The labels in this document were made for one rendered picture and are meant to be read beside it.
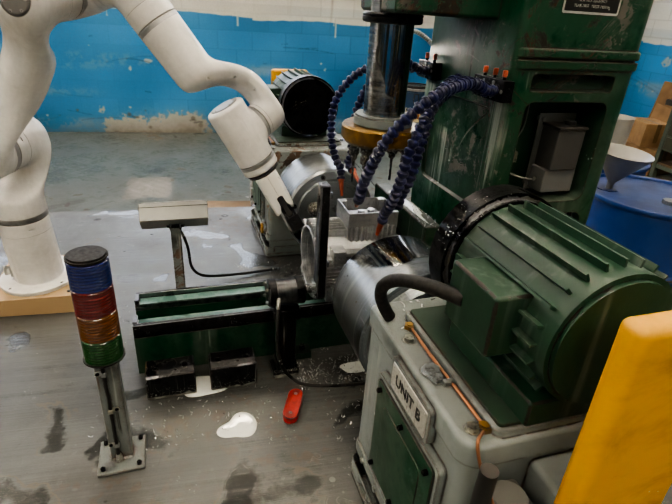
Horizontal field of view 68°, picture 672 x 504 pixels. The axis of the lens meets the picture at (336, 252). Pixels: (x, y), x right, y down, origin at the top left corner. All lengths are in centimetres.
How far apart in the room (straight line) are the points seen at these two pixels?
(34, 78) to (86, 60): 545
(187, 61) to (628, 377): 91
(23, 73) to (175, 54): 34
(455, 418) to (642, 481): 19
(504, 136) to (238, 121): 54
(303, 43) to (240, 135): 557
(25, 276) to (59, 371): 33
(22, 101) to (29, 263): 42
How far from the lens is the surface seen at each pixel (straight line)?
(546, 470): 66
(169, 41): 110
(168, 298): 126
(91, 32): 668
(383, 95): 109
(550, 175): 121
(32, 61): 125
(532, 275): 56
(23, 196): 144
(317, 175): 136
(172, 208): 136
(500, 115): 108
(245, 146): 110
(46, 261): 150
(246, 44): 656
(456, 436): 60
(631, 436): 56
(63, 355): 135
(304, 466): 101
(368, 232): 116
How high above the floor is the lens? 157
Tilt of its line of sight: 26 degrees down
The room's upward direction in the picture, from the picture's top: 4 degrees clockwise
